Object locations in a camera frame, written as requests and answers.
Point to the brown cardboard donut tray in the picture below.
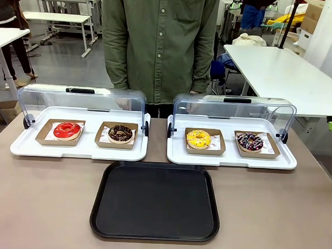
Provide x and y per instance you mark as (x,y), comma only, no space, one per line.
(42,139)
(99,144)
(221,151)
(275,154)

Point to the white printed paper liner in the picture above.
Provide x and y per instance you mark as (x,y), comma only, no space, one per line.
(267,146)
(103,138)
(216,141)
(49,135)

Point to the yellow sprinkled donut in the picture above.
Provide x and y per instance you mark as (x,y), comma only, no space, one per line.
(192,142)

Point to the person left forearm green sleeve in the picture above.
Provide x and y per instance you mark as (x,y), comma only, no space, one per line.
(203,65)

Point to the person right forearm green sleeve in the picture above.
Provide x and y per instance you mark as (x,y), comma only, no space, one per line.
(115,61)

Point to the chocolate donut coloured sprinkles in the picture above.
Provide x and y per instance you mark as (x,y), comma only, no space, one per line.
(245,144)

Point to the black plastic serving tray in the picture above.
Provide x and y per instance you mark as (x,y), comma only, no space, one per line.
(154,201)

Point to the chocolate donut with nuts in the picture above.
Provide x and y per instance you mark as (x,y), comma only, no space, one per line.
(113,137)

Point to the red glazed donut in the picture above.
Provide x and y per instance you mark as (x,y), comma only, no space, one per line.
(59,133)

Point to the person left hand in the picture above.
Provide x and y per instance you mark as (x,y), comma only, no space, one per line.
(194,103)

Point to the person right hand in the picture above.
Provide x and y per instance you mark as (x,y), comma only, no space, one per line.
(123,103)

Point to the large white table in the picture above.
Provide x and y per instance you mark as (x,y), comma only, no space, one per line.
(281,77)

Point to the small white box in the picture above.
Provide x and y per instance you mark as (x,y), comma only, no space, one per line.
(304,38)

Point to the black slanted pole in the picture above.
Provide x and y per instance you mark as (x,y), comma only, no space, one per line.
(287,27)

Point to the tall cardboard box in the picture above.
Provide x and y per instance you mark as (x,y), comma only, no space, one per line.
(312,15)

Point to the yellow cloth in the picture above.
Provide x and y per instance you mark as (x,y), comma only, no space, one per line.
(294,18)

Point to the teal cloth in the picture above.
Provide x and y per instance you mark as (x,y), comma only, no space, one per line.
(271,24)

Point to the beige fabric bag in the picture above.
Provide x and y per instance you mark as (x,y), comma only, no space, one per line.
(249,40)

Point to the blue chair with clothes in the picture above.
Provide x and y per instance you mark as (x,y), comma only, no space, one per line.
(222,66)

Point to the bystander in blue apron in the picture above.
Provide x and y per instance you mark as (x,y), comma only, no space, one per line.
(252,15)

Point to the person torso green shirt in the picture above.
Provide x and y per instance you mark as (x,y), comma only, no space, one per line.
(158,41)

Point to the white table round leg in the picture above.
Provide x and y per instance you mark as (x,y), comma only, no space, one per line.
(4,37)

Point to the bystander in dark clothes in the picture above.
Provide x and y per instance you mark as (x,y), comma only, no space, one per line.
(6,4)

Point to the white desk with frame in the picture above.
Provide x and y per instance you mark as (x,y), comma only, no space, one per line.
(55,17)

